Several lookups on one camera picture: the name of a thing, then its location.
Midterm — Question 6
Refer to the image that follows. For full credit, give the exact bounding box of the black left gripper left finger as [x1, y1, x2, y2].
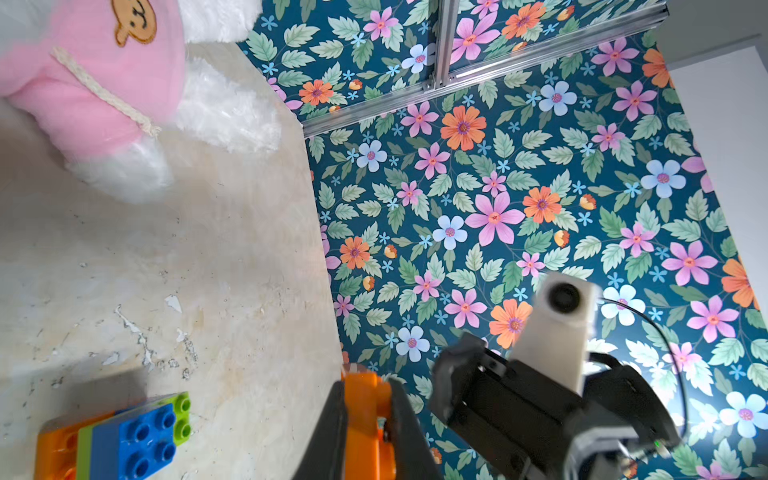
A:
[292, 381, 348, 480]

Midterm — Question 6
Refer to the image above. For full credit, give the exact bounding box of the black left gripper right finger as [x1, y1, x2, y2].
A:
[384, 380, 443, 480]

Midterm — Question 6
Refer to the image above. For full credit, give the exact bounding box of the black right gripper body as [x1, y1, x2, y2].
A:
[429, 332, 640, 480]

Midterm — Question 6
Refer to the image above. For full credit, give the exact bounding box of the orange lego brick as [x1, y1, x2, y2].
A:
[34, 412, 114, 480]
[343, 370, 396, 480]

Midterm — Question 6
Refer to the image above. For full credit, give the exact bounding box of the green lego brick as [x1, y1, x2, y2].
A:
[76, 392, 192, 479]

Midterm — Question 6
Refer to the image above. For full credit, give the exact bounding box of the small blue lego brick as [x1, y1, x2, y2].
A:
[88, 403, 177, 479]

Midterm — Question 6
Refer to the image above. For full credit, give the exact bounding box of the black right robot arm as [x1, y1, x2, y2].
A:
[429, 334, 682, 479]

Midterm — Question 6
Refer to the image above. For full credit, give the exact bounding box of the white teddy bear pink shirt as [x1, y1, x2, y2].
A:
[1, 0, 281, 203]

